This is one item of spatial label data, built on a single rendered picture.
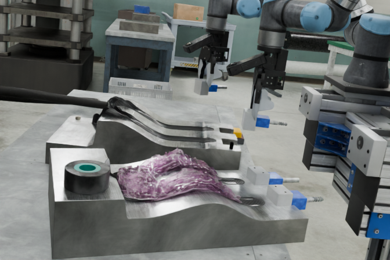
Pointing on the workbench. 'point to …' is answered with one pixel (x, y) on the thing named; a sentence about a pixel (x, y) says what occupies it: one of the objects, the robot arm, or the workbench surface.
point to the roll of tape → (86, 177)
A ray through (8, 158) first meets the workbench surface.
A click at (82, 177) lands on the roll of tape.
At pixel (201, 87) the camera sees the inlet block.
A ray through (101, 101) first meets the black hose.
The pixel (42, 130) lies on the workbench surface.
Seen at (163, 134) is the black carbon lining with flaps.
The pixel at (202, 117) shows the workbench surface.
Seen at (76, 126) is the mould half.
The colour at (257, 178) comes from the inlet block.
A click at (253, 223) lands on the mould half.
